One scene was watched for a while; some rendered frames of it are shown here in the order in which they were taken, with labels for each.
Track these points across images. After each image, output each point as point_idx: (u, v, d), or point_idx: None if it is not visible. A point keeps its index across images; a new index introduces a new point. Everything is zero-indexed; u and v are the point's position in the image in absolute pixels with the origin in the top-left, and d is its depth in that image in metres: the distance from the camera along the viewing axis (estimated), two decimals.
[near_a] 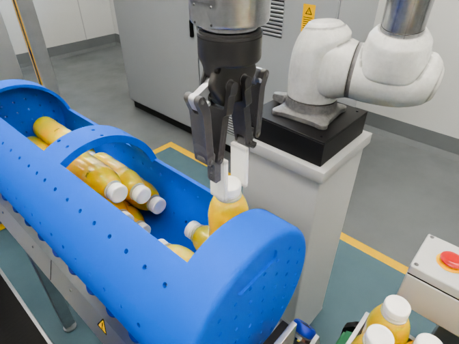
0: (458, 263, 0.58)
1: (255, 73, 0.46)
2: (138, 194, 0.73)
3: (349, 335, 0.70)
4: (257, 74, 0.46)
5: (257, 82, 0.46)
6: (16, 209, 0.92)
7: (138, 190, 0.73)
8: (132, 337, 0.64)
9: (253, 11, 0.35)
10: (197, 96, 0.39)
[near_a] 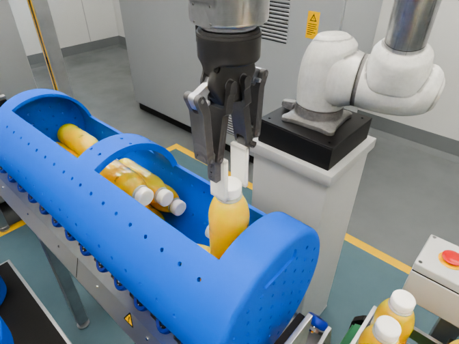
0: (458, 261, 0.64)
1: (255, 73, 0.46)
2: (162, 197, 0.79)
3: (358, 327, 0.76)
4: (257, 74, 0.46)
5: (256, 82, 0.46)
6: (43, 211, 0.98)
7: (162, 193, 0.79)
8: (160, 329, 0.69)
9: (251, 10, 0.35)
10: (196, 95, 0.39)
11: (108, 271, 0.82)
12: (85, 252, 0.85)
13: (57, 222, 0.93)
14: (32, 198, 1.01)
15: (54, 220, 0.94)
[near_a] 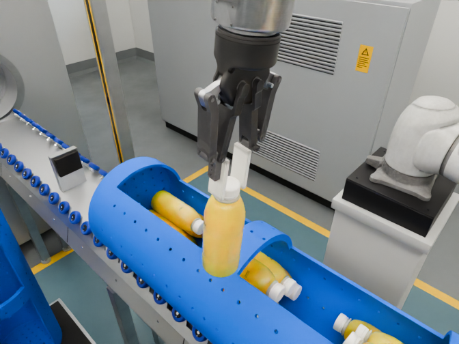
0: None
1: (268, 77, 0.46)
2: (289, 289, 0.76)
3: None
4: (270, 79, 0.46)
5: (268, 87, 0.46)
6: (141, 284, 0.95)
7: (289, 284, 0.76)
8: None
9: (274, 16, 0.35)
10: (207, 93, 0.39)
11: None
12: (199, 338, 0.83)
13: (161, 299, 0.91)
14: (127, 269, 0.99)
15: (157, 297, 0.91)
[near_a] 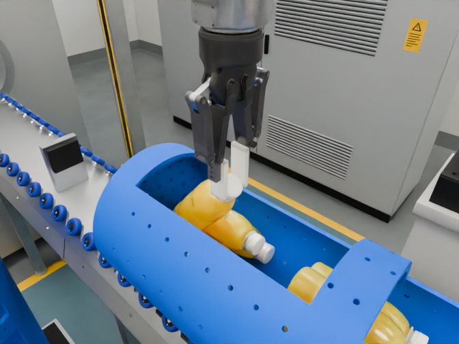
0: None
1: (256, 73, 0.46)
2: None
3: None
4: (258, 74, 0.46)
5: (257, 82, 0.46)
6: (170, 327, 0.66)
7: None
8: None
9: (255, 11, 0.35)
10: (198, 95, 0.39)
11: None
12: None
13: None
14: (147, 303, 0.69)
15: None
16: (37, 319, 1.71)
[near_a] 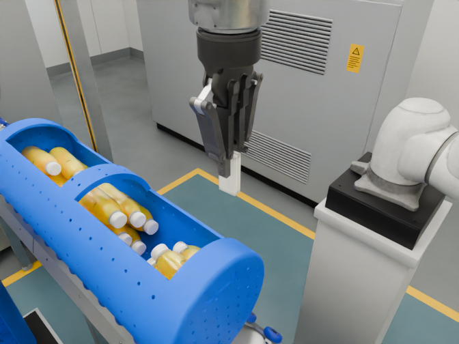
0: None
1: (251, 74, 0.46)
2: (135, 220, 0.90)
3: None
4: (253, 76, 0.47)
5: (252, 83, 0.46)
6: (100, 300, 0.88)
7: (136, 216, 0.91)
8: None
9: (256, 10, 0.35)
10: (203, 102, 0.39)
11: None
12: None
13: (118, 321, 0.84)
14: (85, 286, 0.92)
15: None
16: (22, 308, 1.93)
